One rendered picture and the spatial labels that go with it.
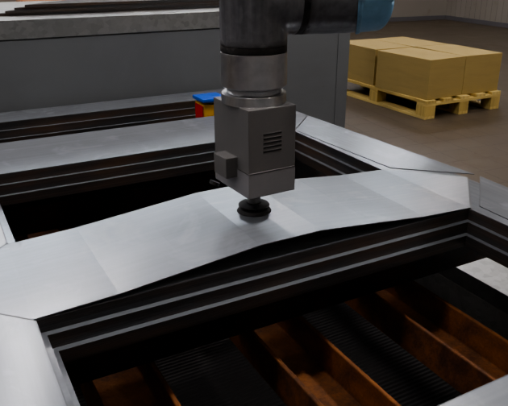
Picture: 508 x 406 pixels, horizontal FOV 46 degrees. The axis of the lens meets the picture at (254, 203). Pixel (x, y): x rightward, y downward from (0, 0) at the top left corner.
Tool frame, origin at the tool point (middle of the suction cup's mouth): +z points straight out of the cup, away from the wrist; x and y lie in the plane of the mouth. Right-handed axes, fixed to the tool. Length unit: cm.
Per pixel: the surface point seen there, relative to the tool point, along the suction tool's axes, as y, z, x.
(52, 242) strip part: -7.2, 0.4, -23.2
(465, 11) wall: -782, 71, 940
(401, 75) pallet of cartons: -299, 59, 314
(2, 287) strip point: 0.4, 0.6, -30.0
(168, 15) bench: -80, -17, 24
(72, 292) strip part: 5.4, 0.5, -24.2
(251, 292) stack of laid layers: 9.5, 3.9, -5.9
